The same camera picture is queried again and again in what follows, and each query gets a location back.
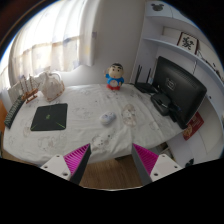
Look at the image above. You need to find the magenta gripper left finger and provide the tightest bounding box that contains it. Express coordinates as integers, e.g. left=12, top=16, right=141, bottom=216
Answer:
left=41, top=144, right=91, bottom=185

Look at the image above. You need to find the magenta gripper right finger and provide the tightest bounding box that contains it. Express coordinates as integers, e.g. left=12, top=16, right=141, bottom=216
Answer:
left=131, top=144, right=181, bottom=186

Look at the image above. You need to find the black green mouse pad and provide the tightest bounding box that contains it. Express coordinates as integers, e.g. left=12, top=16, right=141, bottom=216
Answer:
left=30, top=103, right=68, bottom=131

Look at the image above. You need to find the white computer mouse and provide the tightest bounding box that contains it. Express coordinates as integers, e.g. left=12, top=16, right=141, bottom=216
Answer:
left=100, top=112, right=116, bottom=125

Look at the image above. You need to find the white patterned tablecloth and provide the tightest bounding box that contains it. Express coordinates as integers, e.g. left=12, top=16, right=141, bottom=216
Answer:
left=3, top=84, right=181, bottom=165

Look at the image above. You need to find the red booklet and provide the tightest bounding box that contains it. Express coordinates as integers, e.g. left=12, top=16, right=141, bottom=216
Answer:
left=183, top=113, right=204, bottom=140

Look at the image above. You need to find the black monitor stand base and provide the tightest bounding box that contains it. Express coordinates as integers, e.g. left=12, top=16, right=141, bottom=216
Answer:
left=151, top=93, right=176, bottom=116

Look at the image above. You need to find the black keyboard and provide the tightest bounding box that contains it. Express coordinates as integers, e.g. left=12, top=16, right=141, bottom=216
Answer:
left=4, top=97, right=24, bottom=128

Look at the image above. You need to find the black wifi router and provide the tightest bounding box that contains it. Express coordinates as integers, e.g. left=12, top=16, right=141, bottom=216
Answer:
left=134, top=65, right=157, bottom=94

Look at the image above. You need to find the black computer monitor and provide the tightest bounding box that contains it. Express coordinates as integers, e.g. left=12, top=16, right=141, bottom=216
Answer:
left=152, top=56, right=207, bottom=129

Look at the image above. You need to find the wooden model sailboat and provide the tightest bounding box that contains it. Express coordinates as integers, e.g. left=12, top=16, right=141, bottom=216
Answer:
left=19, top=76, right=38, bottom=104

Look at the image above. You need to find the cartoon boy figurine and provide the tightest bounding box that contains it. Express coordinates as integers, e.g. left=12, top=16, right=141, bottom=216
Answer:
left=104, top=63, right=124, bottom=90

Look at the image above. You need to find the framed picture on shelf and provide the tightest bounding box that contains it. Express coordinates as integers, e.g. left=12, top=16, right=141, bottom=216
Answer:
left=177, top=32, right=199, bottom=54

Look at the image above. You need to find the white sheer curtain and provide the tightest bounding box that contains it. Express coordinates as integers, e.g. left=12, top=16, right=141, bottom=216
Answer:
left=0, top=0, right=102, bottom=91

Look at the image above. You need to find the white wall shelf unit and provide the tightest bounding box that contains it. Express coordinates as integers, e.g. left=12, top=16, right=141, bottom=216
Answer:
left=131, top=1, right=224, bottom=166

